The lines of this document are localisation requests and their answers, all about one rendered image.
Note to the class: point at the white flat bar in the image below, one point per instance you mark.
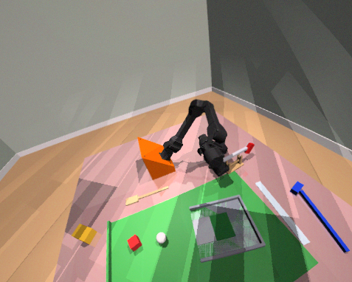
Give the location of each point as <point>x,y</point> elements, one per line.
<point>283,214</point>

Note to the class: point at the white golf ball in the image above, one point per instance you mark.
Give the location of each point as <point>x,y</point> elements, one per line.
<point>161,238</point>

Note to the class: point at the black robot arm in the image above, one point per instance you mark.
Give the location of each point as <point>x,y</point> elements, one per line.
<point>213,150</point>

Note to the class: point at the green flat mat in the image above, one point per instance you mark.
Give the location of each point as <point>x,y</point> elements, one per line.
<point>283,259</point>

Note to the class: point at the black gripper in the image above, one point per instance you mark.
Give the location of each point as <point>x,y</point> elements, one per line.
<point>219,170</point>

